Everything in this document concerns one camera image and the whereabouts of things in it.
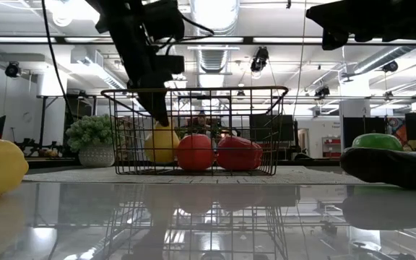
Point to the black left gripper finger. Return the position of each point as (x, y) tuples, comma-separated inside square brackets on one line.
[(152, 97), (165, 97)]

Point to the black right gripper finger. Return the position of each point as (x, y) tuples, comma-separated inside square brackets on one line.
[(323, 16)]

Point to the yellow pear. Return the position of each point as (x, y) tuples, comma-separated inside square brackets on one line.
[(163, 146)]

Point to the red tomato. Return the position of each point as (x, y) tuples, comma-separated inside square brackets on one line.
[(195, 152)]

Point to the red bell pepper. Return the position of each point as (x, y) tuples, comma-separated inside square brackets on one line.
[(238, 153)]

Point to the green apple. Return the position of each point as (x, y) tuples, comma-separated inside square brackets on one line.
[(377, 141)]

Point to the dark purple eggplant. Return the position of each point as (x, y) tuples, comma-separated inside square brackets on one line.
[(392, 168)]

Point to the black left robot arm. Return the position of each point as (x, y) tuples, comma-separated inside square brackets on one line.
[(121, 18)]

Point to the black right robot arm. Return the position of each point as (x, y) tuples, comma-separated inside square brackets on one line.
[(410, 18)]

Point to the person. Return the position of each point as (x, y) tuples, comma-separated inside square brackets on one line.
[(200, 124)]

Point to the black ceiling lamp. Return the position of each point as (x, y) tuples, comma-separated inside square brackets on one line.
[(259, 59), (322, 91), (13, 69), (389, 66)]

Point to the green plant in white pot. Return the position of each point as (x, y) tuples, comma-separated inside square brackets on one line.
[(92, 141)]

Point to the black partition panel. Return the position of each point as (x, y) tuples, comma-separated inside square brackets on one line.
[(363, 126)]

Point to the colourful patchwork quilt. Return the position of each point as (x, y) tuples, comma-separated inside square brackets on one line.
[(395, 130)]

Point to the shelf with red bins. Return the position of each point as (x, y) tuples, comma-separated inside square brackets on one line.
[(332, 146)]

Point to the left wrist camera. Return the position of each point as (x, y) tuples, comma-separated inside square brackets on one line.
[(169, 64)]

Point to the black aluminium rig frame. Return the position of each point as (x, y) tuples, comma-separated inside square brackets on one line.
[(49, 163)]

